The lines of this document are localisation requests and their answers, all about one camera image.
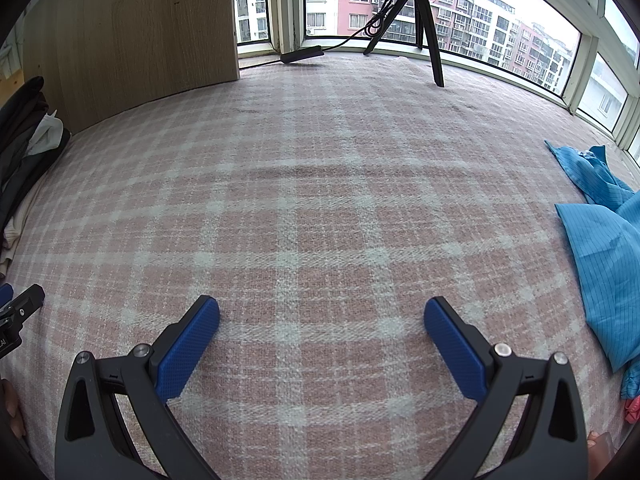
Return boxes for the apartment buildings outside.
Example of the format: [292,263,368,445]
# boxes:
[235,0,576,94]

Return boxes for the black ring light cable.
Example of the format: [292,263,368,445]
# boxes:
[320,0,404,54]

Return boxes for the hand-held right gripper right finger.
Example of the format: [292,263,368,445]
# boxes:
[423,296,589,480]

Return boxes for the black tripod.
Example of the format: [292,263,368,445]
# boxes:
[363,0,446,89]

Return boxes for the light wooden cabinet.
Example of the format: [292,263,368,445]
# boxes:
[20,0,242,134]

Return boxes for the person's left hand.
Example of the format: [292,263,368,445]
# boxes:
[0,379,27,441]

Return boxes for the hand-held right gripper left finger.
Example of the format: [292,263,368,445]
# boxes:
[55,295,221,480]

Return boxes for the pink cloth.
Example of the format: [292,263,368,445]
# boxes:
[622,394,640,429]

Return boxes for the pink plaid blanket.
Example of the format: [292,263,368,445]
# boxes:
[0,52,640,480]

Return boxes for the white bay window frame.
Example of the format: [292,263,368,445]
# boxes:
[232,0,640,167]

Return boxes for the pile of dark clothes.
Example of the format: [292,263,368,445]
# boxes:
[0,76,72,277]

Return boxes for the slim black power adapter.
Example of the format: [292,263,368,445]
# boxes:
[279,45,325,65]

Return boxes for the blue striped garment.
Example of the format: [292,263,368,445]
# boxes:
[545,140,640,374]

